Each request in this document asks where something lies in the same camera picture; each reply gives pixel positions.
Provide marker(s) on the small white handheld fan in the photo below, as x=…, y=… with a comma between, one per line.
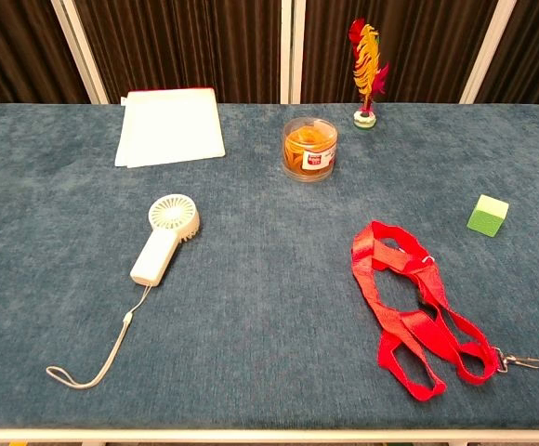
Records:
x=158, y=253

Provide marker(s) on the blue table cloth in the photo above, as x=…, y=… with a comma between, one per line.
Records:
x=269, y=260

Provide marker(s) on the clear jar of rubber bands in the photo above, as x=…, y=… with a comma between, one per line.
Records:
x=310, y=153

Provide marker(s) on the white paper book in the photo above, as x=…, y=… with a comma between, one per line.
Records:
x=169, y=127

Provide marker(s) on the dark brown pleated curtain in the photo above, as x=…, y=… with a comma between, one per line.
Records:
x=325, y=46
x=181, y=42
x=534, y=51
x=14, y=46

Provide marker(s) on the small flower vase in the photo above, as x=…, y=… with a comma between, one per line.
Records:
x=367, y=60

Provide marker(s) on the green foam cube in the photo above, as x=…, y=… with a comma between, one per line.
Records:
x=487, y=218

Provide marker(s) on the white partition post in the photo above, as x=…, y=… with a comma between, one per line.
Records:
x=487, y=51
x=293, y=51
x=81, y=51

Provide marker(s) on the white table frame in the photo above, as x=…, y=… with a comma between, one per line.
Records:
x=269, y=437

